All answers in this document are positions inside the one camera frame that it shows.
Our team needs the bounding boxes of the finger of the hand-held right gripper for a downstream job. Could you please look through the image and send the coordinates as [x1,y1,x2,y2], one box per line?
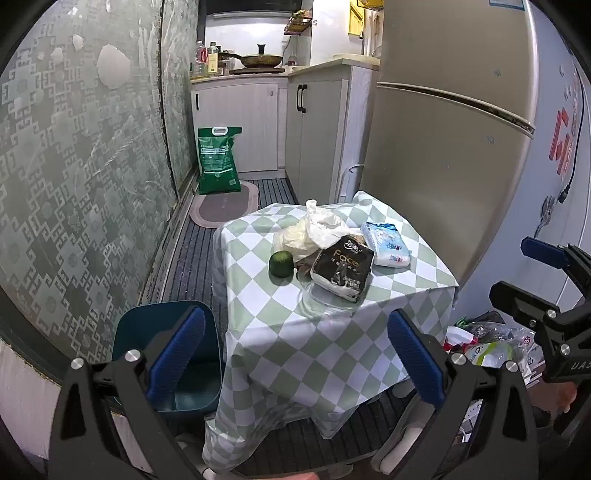
[521,236,591,289]
[489,281,578,340]

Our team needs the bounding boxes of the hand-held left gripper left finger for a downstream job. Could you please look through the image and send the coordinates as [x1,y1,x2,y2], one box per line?
[46,305,218,480]

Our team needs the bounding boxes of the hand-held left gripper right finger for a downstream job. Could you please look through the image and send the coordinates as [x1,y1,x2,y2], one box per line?
[387,308,542,480]

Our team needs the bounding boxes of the teal plastic bin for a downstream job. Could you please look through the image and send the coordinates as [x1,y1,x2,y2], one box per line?
[112,300,225,415]

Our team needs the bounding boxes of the clear plastic wrapper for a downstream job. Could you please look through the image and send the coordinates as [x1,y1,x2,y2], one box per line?
[299,278,365,320]

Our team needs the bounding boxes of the black tissue pack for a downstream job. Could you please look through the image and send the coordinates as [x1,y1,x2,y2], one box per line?
[310,235,376,304]

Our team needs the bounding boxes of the white blue wipes pack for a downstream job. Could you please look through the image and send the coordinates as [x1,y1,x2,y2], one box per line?
[361,222,412,269]

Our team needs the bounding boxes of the green round fruit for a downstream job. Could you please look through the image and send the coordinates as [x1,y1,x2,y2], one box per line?
[269,250,295,280]

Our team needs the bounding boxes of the person's right hand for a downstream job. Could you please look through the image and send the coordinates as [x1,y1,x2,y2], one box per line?
[530,381,579,416]

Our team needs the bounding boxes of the clear plastic bag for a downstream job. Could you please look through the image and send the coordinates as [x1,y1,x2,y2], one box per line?
[462,318,537,348]

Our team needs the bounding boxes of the green checkered tablecloth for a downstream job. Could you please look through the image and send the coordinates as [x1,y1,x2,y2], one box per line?
[203,190,461,470]

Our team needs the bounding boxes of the striped grey floor runner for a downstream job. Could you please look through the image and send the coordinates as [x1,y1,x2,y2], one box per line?
[157,178,435,478]

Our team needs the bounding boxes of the beige refrigerator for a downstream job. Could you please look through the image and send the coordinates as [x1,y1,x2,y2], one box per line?
[358,0,591,324]

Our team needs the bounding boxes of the oval grey floor mat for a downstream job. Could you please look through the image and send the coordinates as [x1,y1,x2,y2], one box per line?
[189,181,263,230]

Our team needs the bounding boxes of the green rice bag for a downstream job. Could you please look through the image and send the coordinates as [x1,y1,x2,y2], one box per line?
[198,126,243,195]

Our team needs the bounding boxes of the patterned frosted glass door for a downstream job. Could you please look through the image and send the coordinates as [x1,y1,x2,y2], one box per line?
[0,0,179,385]
[159,0,200,191]

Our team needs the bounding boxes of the frying pan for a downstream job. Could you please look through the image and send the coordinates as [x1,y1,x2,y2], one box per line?
[217,44,284,69]

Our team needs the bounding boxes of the black power cable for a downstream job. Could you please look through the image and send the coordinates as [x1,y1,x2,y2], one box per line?
[556,90,585,206]

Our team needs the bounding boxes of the white cabinet with short handle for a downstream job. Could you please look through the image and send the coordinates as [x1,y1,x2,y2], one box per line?
[190,75,290,174]

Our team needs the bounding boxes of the white cabinet with long handles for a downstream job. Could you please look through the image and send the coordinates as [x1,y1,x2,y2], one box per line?
[284,60,380,205]

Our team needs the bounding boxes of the yellow wall item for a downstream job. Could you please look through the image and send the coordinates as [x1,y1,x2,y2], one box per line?
[349,0,387,36]

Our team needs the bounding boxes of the wall spice rack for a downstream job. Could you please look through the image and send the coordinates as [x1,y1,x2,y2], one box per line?
[283,10,314,36]

